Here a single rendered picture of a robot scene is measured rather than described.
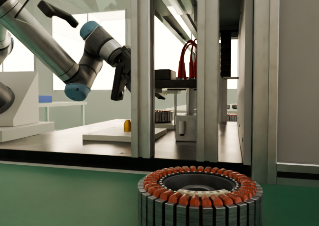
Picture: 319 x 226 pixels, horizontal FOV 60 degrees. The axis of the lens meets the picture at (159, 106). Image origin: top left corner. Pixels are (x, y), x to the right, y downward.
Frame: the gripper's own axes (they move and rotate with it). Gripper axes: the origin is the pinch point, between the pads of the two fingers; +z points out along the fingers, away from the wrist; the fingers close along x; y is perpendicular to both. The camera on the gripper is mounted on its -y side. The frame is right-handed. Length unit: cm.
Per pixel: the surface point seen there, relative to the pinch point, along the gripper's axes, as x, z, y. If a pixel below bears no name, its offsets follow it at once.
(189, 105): -24.4, 11.2, 14.4
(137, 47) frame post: -41.7, 1.5, 20.3
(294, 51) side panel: -39, 18, 34
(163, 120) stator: -4.1, 5.9, -0.5
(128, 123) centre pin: -24.8, 3.6, 1.3
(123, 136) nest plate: -31.4, 6.2, 1.9
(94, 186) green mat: -52, 12, 6
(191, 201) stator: -61, 20, 20
